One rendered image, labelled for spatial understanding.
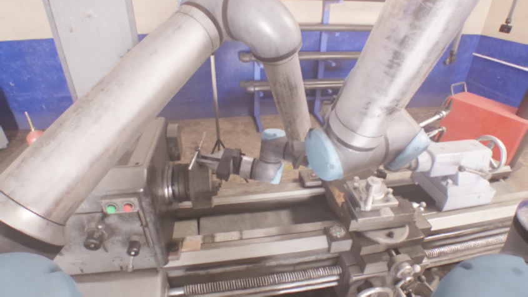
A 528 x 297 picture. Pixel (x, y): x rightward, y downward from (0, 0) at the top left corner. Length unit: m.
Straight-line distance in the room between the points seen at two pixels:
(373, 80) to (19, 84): 4.99
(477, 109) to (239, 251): 3.25
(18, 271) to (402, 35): 0.45
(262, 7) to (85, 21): 3.91
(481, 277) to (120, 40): 4.20
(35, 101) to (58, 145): 4.66
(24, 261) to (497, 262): 0.47
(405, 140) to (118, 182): 0.89
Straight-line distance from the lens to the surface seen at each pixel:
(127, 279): 1.36
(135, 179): 1.03
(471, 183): 1.83
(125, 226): 1.14
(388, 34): 0.33
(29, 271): 0.35
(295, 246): 1.36
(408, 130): 0.54
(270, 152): 1.01
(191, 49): 0.53
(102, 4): 4.25
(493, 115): 3.84
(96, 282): 1.41
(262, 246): 1.33
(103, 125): 0.46
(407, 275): 1.34
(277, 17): 0.56
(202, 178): 1.18
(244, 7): 0.56
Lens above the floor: 1.89
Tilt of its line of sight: 28 degrees down
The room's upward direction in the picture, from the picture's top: 1 degrees clockwise
